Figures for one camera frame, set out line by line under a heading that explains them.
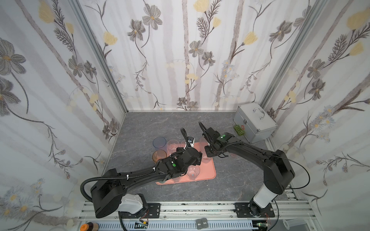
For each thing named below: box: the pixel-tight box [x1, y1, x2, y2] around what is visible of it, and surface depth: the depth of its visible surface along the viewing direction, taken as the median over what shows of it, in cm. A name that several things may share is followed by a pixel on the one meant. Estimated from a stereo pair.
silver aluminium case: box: [233, 102, 278, 144], surface depth 98 cm
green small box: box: [233, 124, 245, 136], surface depth 109 cm
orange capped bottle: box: [79, 221, 99, 231], surface depth 66 cm
